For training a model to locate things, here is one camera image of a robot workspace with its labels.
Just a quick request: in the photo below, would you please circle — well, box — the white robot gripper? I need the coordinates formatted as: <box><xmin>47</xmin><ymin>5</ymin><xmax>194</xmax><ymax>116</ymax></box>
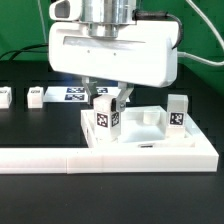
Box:
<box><xmin>49</xmin><ymin>0</ymin><xmax>179</xmax><ymax>112</ymax></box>

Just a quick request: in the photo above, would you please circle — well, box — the white marker sheet with tags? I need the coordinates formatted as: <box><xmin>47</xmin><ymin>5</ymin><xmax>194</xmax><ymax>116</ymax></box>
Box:
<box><xmin>43</xmin><ymin>86</ymin><xmax>111</xmax><ymax>103</ymax></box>

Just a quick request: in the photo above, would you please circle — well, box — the white L-shaped obstacle fence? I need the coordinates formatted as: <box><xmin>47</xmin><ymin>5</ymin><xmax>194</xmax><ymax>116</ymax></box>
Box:
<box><xmin>0</xmin><ymin>117</ymin><xmax>219</xmax><ymax>174</ymax></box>

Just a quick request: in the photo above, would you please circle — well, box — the black cable bundle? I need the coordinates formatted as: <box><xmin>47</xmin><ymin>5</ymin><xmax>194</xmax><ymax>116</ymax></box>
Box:
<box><xmin>0</xmin><ymin>43</ymin><xmax>50</xmax><ymax>62</ymax></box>

